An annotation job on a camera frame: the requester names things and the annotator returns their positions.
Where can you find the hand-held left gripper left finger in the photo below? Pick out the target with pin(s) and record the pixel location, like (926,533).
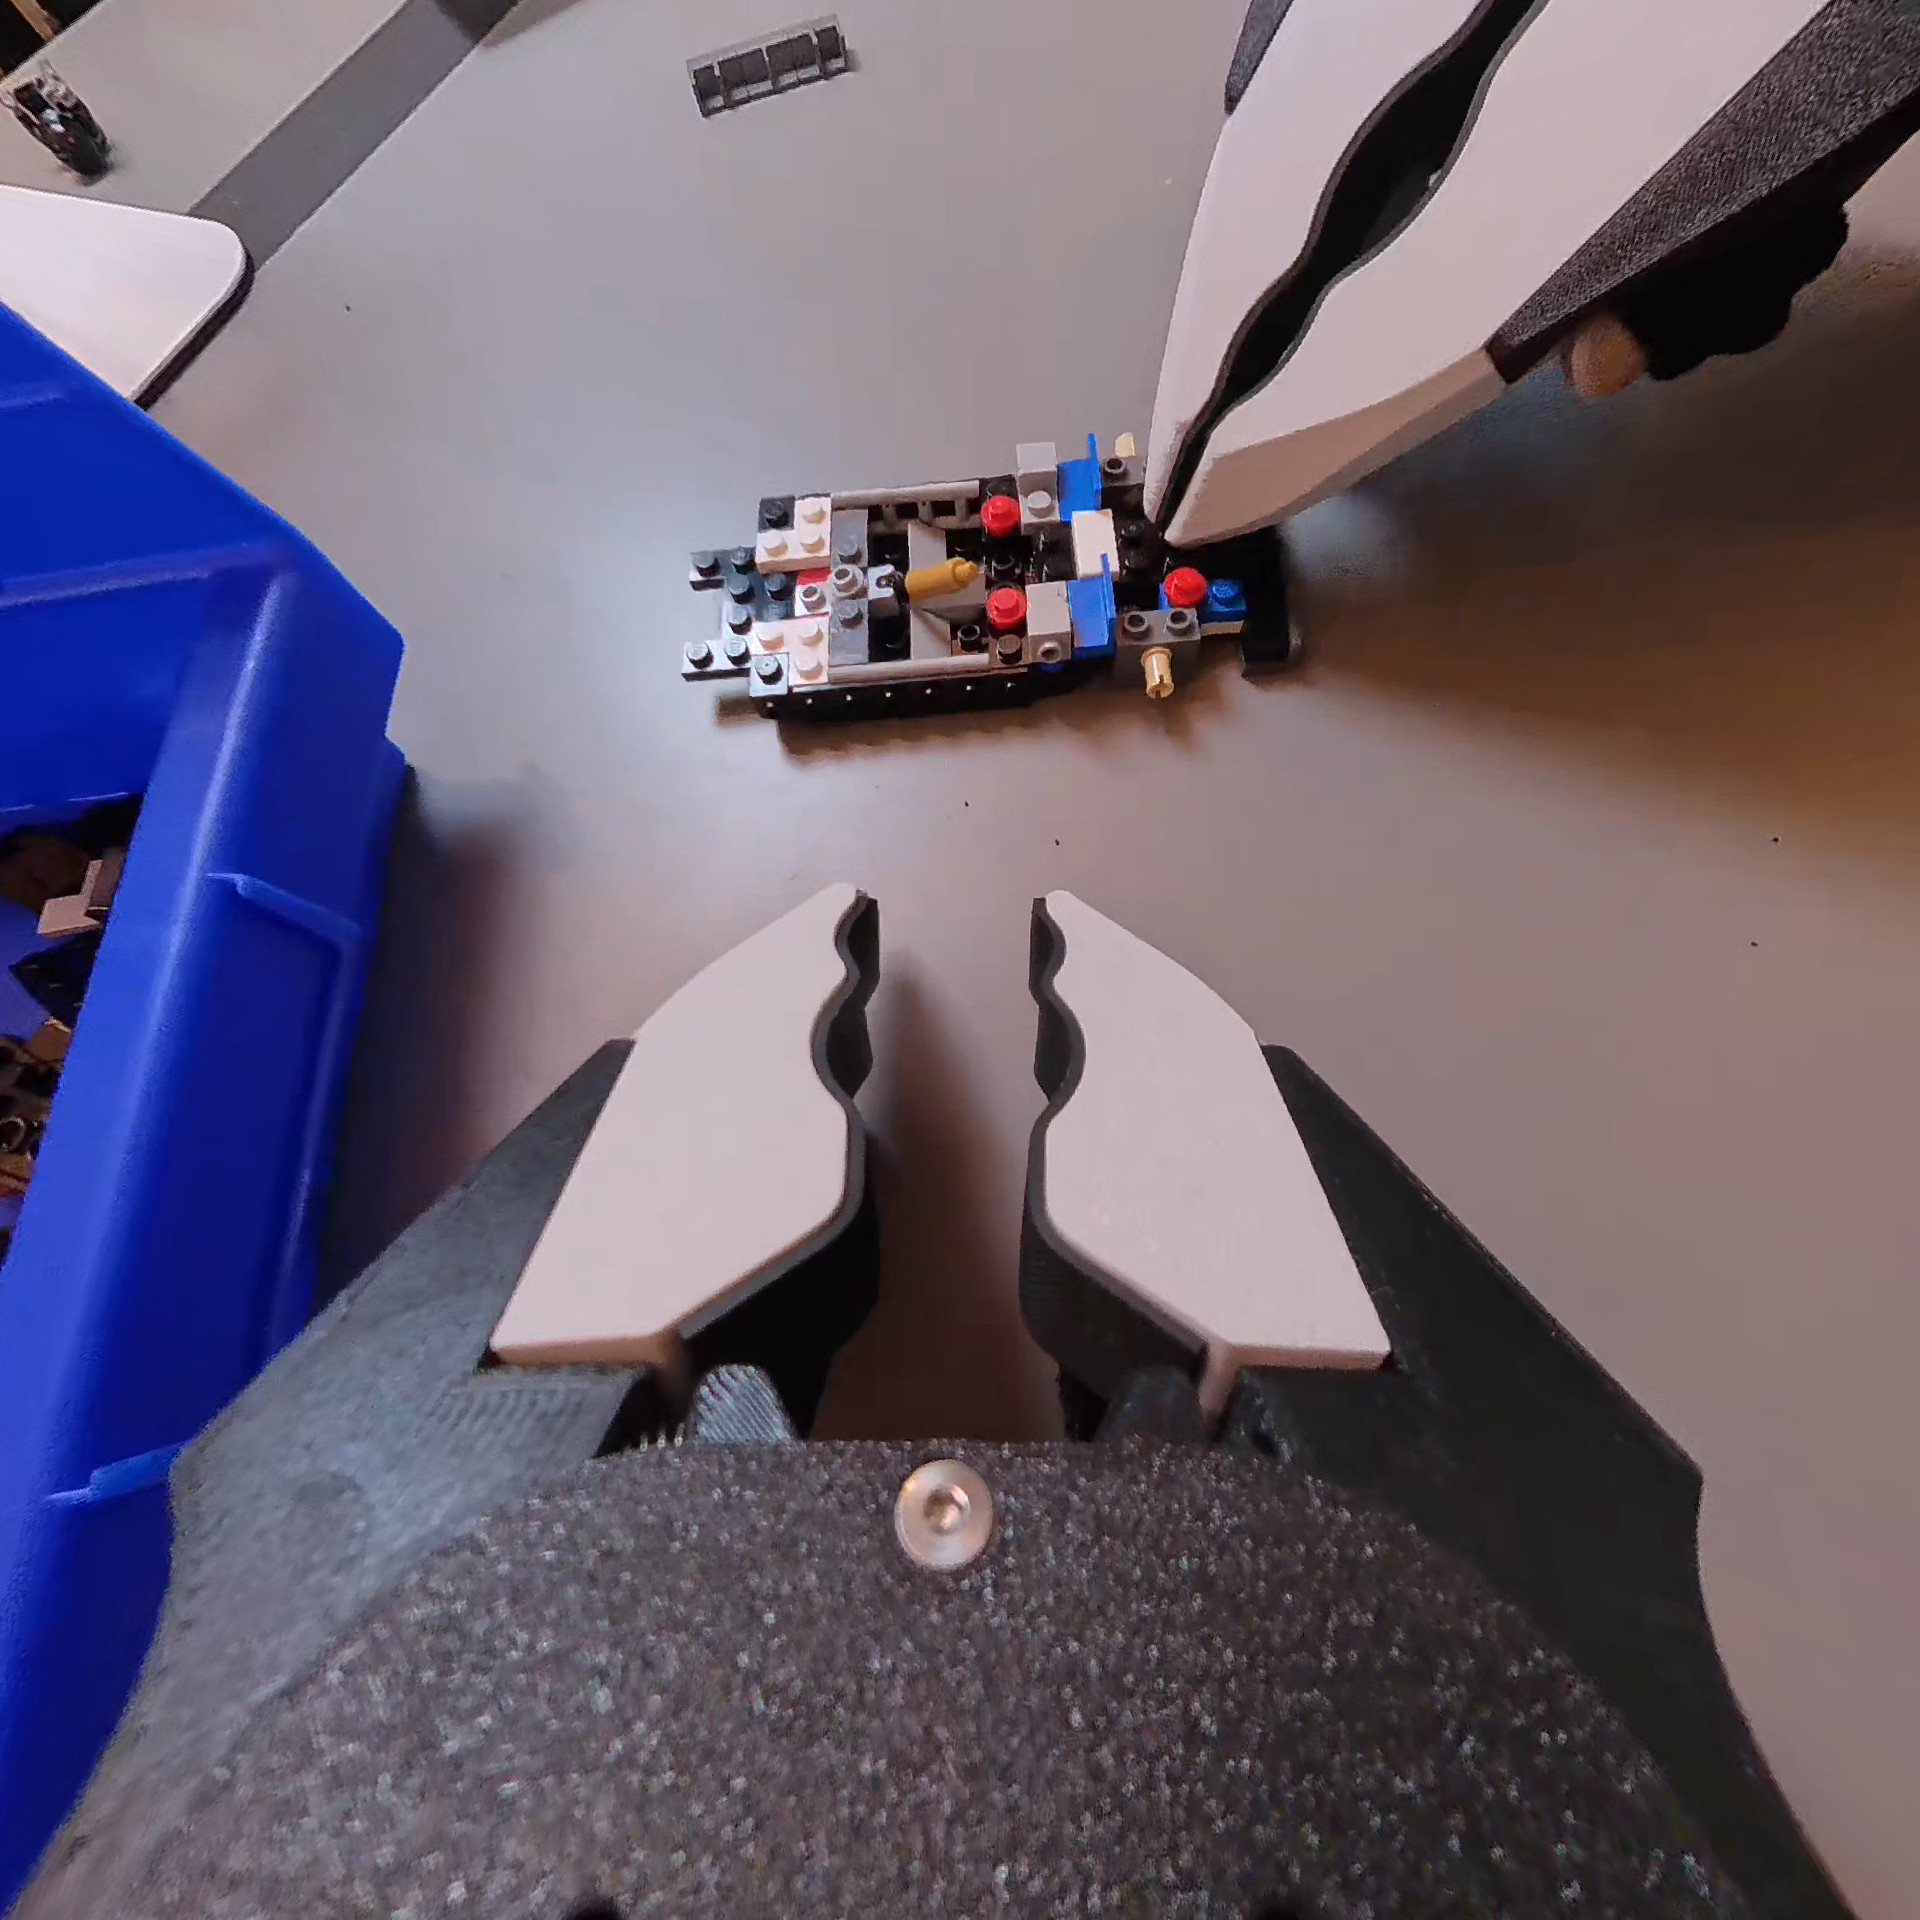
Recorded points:
(692,1185)

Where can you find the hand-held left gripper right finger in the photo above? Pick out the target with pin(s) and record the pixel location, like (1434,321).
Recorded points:
(1204,1185)

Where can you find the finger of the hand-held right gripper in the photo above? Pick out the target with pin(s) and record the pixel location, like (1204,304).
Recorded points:
(1561,183)
(1276,148)

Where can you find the blue plastic bin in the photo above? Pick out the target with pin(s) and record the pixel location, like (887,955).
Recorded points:
(212,899)

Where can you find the lego car model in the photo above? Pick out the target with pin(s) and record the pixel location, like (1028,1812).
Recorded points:
(874,616)

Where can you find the lego pieces pile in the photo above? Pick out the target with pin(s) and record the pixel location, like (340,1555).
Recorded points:
(61,899)

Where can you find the small flat black piece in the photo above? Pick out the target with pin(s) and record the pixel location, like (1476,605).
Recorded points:
(775,67)

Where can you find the white book stand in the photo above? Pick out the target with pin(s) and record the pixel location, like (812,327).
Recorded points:
(108,283)

